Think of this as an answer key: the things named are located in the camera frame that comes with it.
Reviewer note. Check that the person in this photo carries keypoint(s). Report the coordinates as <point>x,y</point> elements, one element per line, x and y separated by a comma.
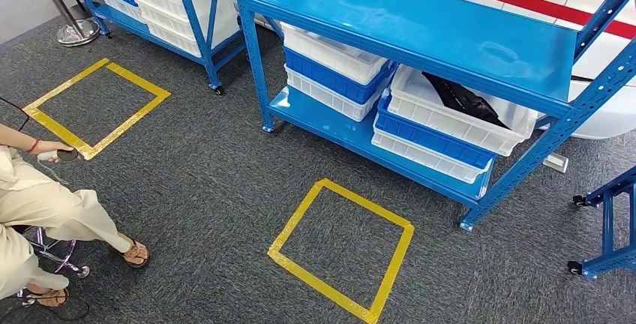
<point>49,212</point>

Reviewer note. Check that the black ribbed plastic part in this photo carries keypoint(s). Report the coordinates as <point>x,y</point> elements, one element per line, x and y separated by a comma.
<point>467,100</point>

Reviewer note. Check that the blue metal shelf rack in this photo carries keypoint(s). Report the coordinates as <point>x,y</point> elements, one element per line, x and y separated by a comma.
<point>608,227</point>
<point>198,38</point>
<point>397,28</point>

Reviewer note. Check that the white and black handheld controller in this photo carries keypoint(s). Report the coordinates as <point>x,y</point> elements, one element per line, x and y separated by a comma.
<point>67,155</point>

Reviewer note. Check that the yellow floor tape square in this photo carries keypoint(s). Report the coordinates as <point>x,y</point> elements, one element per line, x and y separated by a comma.
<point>387,272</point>
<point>144,103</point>

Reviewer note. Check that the silver floor socket plate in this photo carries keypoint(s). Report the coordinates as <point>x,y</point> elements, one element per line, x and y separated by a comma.
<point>555,162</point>

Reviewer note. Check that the person's left forearm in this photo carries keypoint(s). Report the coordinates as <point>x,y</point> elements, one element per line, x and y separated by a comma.
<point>17,138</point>

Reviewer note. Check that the person's left hand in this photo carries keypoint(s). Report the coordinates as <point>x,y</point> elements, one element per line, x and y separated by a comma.
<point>49,149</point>

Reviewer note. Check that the chrome stool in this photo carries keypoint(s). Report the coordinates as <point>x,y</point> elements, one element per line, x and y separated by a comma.
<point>54,257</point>

